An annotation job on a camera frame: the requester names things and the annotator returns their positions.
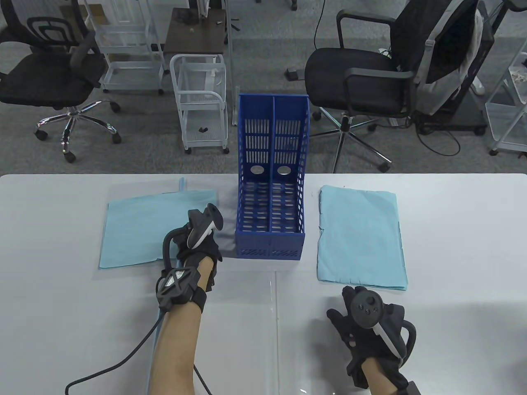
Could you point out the person's left hand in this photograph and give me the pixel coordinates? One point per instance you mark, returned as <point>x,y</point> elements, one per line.
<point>212,249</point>

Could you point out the person's right hand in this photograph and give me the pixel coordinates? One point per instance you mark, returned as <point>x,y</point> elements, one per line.
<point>343,329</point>

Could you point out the stack of light blue papers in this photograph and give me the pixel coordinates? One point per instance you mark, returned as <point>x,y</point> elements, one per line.
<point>362,238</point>
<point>136,230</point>

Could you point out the clear plastic file folder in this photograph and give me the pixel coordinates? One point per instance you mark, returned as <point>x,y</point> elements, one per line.
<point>144,187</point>
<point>247,321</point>

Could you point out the person's left forearm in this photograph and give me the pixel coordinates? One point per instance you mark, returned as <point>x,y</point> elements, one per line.
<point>173,349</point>

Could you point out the person's right forearm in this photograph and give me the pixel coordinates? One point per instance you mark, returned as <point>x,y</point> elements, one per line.
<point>378,380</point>

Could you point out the blue plastic file rack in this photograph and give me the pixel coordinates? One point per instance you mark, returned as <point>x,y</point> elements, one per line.
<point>271,123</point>

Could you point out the black and white controller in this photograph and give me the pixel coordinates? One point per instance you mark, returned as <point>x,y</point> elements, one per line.
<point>199,234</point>
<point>366,306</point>

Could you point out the small white mesh cart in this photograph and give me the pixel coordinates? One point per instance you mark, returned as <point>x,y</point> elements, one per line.
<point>201,123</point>

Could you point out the grey metal pole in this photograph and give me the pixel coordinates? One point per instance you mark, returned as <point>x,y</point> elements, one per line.
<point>231,61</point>

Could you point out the white three-tier cart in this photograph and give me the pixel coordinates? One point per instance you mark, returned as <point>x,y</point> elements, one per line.
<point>131,74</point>

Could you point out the brown side table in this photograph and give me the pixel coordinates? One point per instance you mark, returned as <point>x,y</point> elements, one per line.
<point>193,37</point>

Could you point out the black mesh-back office chair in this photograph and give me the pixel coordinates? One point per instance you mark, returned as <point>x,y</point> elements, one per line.
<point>41,78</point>

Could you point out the black rolling stand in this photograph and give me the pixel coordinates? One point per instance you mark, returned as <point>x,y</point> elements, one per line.
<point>465,117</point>

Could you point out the cardboard box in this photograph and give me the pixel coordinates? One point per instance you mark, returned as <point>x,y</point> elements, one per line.
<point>96,11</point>

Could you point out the white object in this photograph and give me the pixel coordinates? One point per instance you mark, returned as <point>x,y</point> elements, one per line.
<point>479,87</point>

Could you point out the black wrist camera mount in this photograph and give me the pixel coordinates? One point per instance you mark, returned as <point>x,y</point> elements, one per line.
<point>177,284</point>
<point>409,389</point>

